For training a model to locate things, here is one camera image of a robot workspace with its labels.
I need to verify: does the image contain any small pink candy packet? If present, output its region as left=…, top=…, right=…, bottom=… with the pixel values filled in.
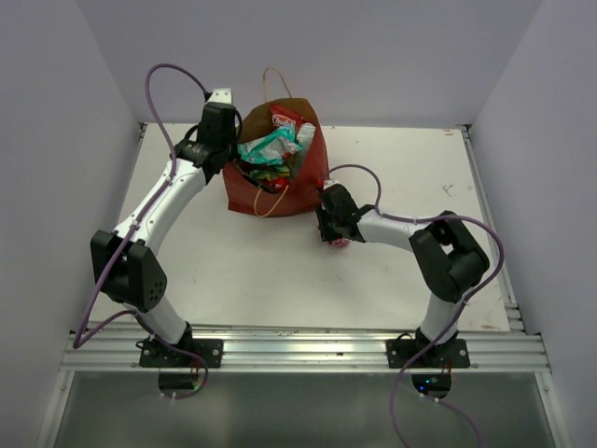
left=328, top=238, right=351, bottom=248

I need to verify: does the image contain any red paper bag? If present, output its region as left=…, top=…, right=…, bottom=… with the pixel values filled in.
left=223, top=96, right=328, bottom=217

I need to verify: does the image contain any teal mint candy bag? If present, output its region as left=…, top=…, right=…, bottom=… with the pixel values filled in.
left=238, top=126, right=304, bottom=165

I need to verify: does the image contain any red mixed candy bag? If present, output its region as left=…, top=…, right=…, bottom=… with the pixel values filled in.
left=261, top=177, right=292, bottom=194

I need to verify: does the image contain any green snack packet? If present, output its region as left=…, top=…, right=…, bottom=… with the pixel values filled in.
left=240, top=161, right=292, bottom=182

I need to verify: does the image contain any red white cassava chips bag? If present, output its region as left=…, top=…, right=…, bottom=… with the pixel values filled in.
left=270, top=105, right=316, bottom=147

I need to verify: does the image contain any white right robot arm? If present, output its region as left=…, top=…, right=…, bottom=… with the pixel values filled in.
left=316, top=181, right=490, bottom=367

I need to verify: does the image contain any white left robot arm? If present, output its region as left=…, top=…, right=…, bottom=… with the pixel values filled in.
left=90, top=102, right=242, bottom=367

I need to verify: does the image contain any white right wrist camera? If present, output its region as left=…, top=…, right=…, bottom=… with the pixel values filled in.
left=316, top=178, right=339, bottom=193

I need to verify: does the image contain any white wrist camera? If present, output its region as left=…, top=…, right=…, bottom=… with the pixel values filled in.
left=206, top=88, right=233, bottom=105
left=316, top=178, right=339, bottom=193

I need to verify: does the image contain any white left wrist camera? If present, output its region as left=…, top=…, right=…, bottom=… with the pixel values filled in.
left=206, top=88, right=233, bottom=105

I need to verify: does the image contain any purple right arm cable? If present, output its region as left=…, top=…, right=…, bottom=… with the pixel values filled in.
left=322, top=162, right=506, bottom=448

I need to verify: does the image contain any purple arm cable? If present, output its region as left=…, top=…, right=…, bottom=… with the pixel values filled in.
left=73, top=63, right=209, bottom=400
left=322, top=162, right=506, bottom=448

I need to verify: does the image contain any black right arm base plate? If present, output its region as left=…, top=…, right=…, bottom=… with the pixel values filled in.
left=384, top=333, right=471, bottom=369

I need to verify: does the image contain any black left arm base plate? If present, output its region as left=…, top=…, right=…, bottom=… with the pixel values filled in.
left=135, top=338, right=224, bottom=368

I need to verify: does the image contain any aluminium frame rail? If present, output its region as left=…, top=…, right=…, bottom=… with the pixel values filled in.
left=60, top=323, right=550, bottom=373

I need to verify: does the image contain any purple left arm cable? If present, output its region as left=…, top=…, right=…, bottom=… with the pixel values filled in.
left=73, top=63, right=209, bottom=400

